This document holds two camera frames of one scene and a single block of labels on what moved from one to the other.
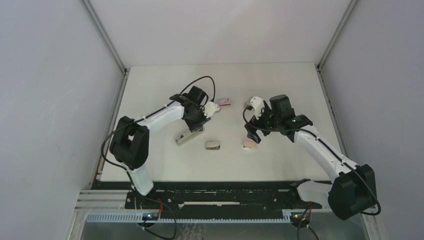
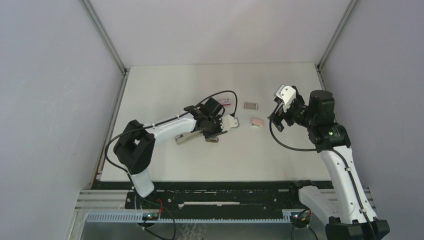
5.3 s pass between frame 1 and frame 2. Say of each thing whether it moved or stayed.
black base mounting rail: stayed
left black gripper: moved
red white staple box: stayed
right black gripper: moved
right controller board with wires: stayed
